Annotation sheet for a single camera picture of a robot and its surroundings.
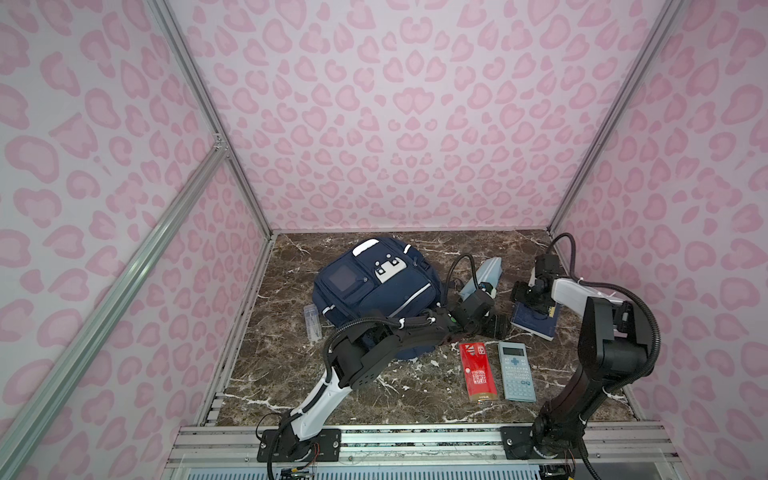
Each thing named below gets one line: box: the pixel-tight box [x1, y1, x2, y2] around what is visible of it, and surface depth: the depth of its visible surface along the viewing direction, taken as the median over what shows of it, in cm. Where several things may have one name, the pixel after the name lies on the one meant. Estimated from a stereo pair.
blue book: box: [510, 301, 560, 341], surface depth 94 cm
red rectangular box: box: [459, 342, 498, 401], surface depth 87 cm
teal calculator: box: [498, 343, 536, 402], surface depth 85 cm
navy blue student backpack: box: [312, 237, 441, 360], surface depth 99 cm
